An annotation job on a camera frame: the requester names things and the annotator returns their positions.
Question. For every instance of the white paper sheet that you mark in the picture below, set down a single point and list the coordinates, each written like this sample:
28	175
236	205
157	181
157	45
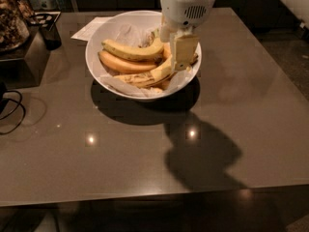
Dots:
87	32

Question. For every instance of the spotted yellow banana front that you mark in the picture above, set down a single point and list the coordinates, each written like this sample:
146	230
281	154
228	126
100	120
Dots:
149	78

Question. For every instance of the white paper bowl liner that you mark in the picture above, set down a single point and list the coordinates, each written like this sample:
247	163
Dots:
137	63

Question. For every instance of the orange-yellow banana middle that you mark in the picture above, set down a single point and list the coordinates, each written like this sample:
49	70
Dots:
120	65

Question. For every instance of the yellow banana top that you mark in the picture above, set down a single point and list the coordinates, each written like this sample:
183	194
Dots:
152	52

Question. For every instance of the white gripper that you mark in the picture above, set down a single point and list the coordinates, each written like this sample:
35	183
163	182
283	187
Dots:
184	10

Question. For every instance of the dark square box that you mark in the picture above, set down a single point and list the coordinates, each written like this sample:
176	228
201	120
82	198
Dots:
24	67

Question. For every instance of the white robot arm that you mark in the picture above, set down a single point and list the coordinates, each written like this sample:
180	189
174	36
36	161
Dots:
179	19

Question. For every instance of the glass jar with snacks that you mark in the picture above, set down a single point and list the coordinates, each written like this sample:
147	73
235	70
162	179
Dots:
14	31

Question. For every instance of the orange banana right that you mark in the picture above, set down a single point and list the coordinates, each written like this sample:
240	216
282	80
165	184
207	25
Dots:
167	52

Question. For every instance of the white ceramic bowl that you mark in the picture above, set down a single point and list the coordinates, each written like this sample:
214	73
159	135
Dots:
96	39

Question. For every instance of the black patterned holder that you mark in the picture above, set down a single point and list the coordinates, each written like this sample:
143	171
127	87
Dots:
47	27

